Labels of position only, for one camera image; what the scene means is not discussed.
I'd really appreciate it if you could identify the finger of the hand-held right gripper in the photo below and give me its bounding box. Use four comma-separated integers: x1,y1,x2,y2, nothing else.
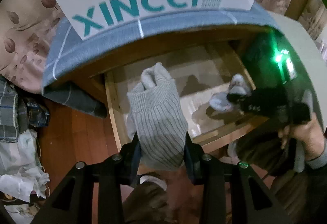
226,92,258,115

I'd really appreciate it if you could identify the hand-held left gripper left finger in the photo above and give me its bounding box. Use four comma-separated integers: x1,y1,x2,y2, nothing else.
32,133,142,224

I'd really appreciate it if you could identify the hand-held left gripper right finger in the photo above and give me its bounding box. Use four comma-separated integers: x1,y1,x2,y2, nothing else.
183,132,292,224

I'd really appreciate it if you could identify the grey white sock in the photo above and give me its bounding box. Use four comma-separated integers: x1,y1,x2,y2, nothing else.
209,73,252,113

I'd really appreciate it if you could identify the grey ribbed sock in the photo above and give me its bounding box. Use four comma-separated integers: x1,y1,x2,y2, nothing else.
126,62,189,171

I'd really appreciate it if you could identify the wooden drawer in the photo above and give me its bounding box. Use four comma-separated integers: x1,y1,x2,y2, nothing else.
103,41,270,154

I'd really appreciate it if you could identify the person's right forearm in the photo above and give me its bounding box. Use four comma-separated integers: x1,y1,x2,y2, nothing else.
304,142,327,171

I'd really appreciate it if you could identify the person's right hand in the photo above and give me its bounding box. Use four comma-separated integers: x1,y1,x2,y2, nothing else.
278,115,327,161

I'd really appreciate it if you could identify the person's leg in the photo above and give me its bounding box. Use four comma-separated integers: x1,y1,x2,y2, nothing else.
122,172,169,224

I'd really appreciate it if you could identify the pink patterned sheet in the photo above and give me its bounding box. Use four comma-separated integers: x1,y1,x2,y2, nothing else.
316,35,327,62

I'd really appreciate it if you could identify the wooden nightstand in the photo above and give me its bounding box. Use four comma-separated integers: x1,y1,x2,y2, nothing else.
70,25,275,107

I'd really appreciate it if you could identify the blue packet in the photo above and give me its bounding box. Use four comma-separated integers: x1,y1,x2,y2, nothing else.
26,101,50,127

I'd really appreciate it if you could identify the white crumpled fabric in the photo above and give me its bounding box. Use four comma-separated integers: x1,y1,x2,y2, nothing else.
0,128,50,204

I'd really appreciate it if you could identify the blue checked cloth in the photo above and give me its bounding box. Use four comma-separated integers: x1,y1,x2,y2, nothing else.
41,8,281,118

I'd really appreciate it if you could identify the grey plaid bedding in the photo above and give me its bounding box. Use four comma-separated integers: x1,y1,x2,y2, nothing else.
0,76,30,143

